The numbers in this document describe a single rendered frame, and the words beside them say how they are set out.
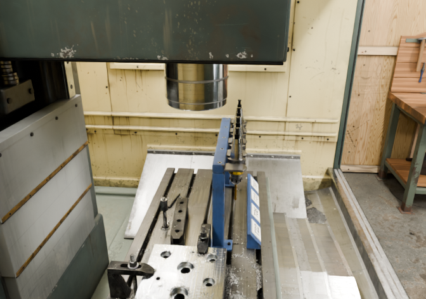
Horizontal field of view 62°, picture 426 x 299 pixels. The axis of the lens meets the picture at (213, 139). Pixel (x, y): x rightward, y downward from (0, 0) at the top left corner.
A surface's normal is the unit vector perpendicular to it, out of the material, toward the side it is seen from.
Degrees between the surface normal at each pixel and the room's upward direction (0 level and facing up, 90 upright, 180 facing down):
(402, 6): 90
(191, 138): 90
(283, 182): 24
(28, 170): 90
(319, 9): 90
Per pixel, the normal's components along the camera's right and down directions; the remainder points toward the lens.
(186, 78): -0.29, 0.36
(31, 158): 1.00, 0.04
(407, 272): 0.00, -0.92
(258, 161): -0.04, -0.68
